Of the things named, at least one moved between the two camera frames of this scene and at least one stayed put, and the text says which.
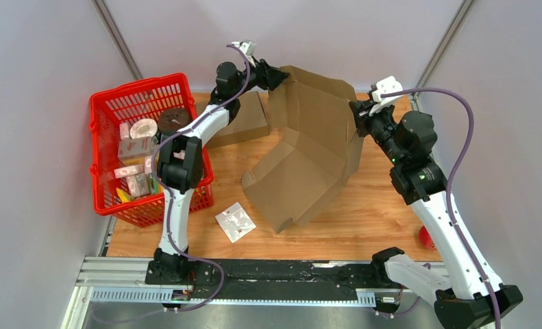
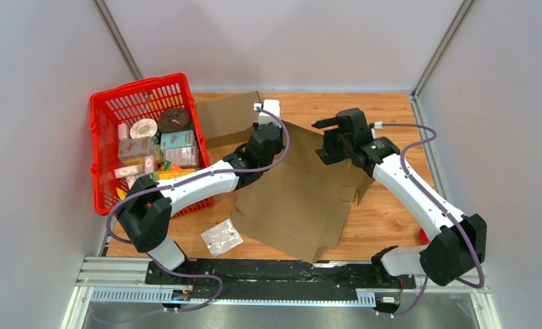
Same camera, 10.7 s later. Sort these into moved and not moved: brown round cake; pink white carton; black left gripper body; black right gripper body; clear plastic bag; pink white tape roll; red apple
Moved: clear plastic bag; black left gripper body; black right gripper body
Not moved: pink white carton; brown round cake; red apple; pink white tape roll
